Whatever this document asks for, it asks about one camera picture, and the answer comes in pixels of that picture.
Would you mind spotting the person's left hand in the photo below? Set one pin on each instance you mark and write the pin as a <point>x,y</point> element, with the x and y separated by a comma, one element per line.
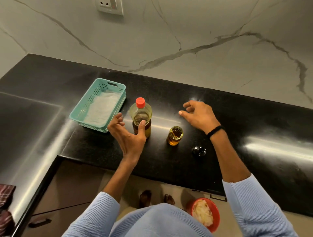
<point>129,142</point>

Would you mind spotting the person's right hand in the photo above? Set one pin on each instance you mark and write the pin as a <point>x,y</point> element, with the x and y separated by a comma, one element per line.
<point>201,117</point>

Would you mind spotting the person's left thumb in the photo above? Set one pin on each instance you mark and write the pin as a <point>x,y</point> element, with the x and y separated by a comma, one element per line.
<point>141,129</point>

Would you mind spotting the person's right thumb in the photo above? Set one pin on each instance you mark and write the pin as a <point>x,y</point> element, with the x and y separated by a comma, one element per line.
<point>185,114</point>

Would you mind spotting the person's left forearm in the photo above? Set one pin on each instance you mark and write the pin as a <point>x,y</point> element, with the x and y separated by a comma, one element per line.
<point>119,178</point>

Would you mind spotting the person's right forearm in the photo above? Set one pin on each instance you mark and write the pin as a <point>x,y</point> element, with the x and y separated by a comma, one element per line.
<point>229,161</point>

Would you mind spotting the red-capped oil bottle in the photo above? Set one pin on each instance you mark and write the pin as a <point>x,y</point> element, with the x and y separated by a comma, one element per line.
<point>141,114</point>

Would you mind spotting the small glass jar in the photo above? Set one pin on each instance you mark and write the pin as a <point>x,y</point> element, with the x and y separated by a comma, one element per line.
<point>174,138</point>

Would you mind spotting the black wristband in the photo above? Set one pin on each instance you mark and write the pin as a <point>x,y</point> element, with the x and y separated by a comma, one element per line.
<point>215,131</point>

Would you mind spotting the black jar lid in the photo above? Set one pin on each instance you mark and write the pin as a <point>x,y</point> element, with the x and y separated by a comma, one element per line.
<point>199,151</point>

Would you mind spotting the white folded cloth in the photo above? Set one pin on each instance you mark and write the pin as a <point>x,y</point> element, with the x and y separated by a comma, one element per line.
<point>102,109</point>

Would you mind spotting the teal plastic basket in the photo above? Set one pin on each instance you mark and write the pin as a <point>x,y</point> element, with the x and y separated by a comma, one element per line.
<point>80,112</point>

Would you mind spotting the person's left foot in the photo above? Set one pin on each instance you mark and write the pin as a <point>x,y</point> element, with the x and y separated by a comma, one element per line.
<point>145,199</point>

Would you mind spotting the person's foot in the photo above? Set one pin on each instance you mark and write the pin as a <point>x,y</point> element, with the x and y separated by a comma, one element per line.
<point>145,199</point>
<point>169,199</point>

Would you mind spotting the person's right foot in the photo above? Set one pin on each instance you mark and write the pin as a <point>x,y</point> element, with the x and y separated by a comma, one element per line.
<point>169,199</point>

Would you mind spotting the brown cabinet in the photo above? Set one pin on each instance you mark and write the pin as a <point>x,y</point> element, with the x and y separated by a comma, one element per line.
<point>73,185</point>

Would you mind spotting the light blue knit sweater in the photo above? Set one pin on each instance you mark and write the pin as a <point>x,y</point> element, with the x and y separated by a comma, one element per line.
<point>159,222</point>

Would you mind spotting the white shredded food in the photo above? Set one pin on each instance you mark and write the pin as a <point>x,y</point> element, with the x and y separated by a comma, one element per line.
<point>202,212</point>

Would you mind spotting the red bowl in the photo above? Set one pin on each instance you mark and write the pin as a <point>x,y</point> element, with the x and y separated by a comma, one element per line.
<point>216,212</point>

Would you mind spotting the dark checkered cloth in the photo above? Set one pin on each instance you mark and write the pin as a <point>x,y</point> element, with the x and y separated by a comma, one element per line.
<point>5,195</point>

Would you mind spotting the white wall socket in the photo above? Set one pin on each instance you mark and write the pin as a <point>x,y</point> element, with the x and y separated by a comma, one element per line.
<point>108,6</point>

